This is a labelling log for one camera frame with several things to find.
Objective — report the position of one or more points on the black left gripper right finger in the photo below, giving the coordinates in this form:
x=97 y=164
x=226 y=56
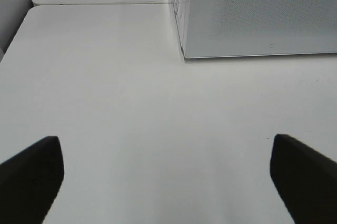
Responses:
x=305 y=180

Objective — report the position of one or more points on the white microwave door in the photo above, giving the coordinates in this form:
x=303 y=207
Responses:
x=239 y=28

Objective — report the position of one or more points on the white microwave oven body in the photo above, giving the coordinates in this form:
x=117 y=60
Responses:
x=181 y=9

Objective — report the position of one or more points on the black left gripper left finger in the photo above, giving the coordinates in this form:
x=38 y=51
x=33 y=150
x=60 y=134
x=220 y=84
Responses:
x=30 y=182

